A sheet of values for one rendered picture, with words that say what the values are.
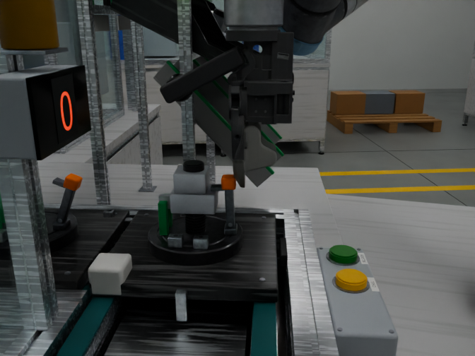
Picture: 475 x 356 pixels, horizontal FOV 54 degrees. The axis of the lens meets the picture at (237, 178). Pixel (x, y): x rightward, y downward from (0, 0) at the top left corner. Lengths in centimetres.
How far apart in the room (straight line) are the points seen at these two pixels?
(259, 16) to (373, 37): 910
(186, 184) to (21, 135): 28
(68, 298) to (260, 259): 25
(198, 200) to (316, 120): 410
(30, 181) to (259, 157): 29
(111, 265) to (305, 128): 418
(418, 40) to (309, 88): 558
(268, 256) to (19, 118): 38
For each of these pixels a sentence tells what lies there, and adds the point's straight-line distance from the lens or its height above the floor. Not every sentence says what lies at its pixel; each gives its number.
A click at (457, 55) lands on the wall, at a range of 1042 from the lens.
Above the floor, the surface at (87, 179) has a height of 86.
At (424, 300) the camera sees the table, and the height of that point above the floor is 86.
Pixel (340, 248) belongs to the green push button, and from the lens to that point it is 70.
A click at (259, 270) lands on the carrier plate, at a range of 63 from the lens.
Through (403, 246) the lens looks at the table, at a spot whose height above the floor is 86.
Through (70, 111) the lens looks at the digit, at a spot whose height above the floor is 120.
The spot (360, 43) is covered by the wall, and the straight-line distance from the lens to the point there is 959.
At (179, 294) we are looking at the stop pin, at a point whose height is 97.
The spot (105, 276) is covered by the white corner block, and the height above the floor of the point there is 98.
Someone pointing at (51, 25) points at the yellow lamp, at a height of 128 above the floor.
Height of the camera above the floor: 128
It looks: 19 degrees down
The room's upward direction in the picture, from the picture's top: straight up
